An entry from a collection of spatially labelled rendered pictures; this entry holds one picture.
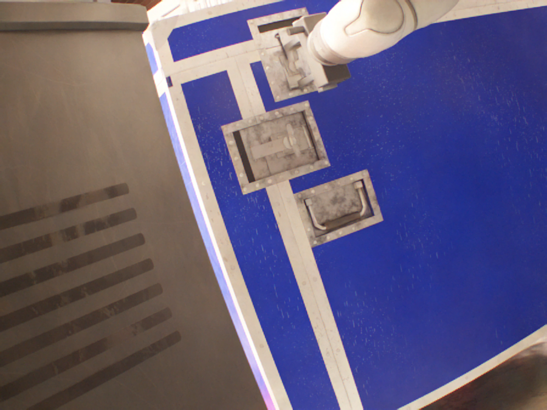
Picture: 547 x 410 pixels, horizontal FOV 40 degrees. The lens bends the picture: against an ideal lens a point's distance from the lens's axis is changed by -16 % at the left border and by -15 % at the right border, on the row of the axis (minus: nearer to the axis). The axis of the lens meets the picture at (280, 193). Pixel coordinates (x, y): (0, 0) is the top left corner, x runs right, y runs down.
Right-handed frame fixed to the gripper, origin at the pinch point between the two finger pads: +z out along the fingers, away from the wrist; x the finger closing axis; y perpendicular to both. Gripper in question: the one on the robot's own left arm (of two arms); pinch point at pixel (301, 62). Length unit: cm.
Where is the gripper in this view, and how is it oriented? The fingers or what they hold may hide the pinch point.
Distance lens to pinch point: 159.1
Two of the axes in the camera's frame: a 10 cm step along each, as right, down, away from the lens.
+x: 3.2, 9.5, 0.2
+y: -8.9, 3.1, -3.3
